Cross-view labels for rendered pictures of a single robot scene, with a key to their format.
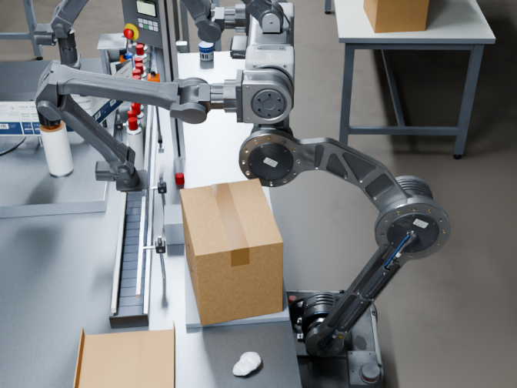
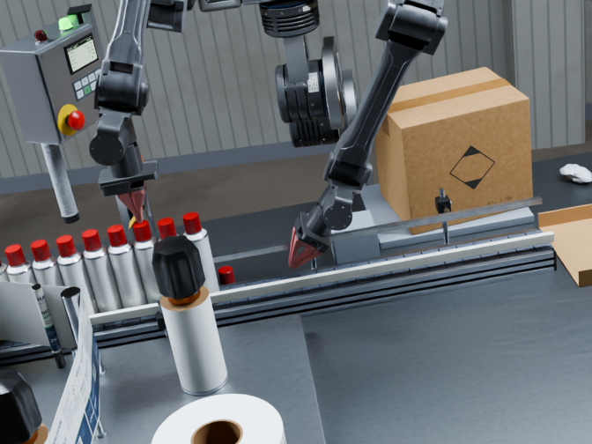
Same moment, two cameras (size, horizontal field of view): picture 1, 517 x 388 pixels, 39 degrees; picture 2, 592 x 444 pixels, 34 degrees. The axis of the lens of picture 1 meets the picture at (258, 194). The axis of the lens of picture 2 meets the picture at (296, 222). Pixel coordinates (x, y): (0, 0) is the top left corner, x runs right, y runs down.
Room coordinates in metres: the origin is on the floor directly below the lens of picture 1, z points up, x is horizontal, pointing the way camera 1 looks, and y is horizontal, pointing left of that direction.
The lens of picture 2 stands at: (1.85, 2.19, 1.97)
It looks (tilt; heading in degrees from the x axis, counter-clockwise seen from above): 28 degrees down; 273
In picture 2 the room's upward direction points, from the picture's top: 10 degrees counter-clockwise
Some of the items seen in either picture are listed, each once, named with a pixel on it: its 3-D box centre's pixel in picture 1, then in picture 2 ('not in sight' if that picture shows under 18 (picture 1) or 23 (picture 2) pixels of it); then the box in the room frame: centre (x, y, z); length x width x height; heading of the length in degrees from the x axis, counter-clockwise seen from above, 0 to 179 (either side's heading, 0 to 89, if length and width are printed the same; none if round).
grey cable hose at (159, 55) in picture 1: (160, 59); (58, 174); (2.42, 0.36, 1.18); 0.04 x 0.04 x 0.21
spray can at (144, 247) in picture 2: (138, 128); (151, 266); (2.26, 0.44, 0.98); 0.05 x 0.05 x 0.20
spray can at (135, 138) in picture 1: (135, 144); (200, 258); (2.16, 0.43, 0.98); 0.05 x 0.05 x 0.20
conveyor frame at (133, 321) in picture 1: (140, 159); (169, 317); (2.25, 0.44, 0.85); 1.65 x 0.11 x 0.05; 5
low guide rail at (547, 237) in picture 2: (125, 195); (300, 282); (1.96, 0.46, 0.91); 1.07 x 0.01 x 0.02; 5
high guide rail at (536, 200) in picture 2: (145, 182); (293, 244); (1.97, 0.38, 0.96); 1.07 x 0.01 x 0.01; 5
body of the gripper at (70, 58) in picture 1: (68, 55); (125, 161); (2.22, 0.63, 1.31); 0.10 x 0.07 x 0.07; 5
